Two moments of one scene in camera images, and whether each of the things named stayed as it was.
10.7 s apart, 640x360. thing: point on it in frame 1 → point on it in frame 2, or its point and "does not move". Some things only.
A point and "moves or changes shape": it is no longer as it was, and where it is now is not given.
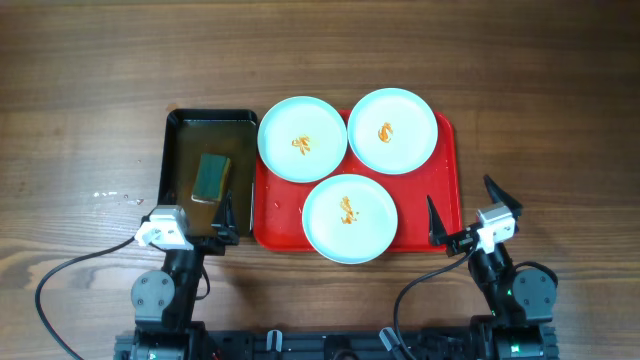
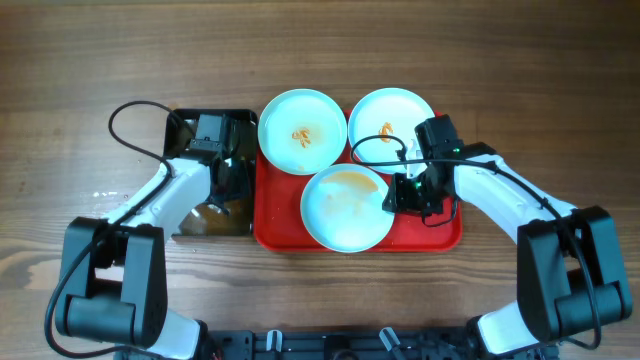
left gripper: (226, 232) → (240, 189)
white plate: (392, 131) does not move
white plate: (350, 219) moves or changes shape
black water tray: (220, 132) does not move
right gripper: (457, 242) → (400, 200)
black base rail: (335, 345) does not move
